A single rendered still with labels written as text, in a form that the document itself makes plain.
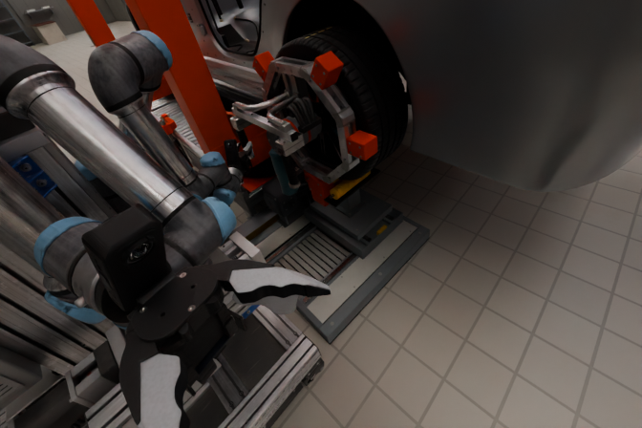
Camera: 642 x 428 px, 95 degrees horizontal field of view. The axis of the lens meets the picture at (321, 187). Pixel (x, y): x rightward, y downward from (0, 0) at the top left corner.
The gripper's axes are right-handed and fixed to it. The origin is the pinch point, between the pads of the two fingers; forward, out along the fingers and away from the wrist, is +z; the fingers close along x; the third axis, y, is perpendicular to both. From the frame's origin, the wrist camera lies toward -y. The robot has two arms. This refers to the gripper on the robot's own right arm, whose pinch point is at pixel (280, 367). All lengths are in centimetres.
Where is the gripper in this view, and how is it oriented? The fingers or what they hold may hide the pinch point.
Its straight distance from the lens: 24.1
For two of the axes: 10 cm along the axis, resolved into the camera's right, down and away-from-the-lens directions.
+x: -5.0, 5.2, -6.9
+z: 8.6, 2.0, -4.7
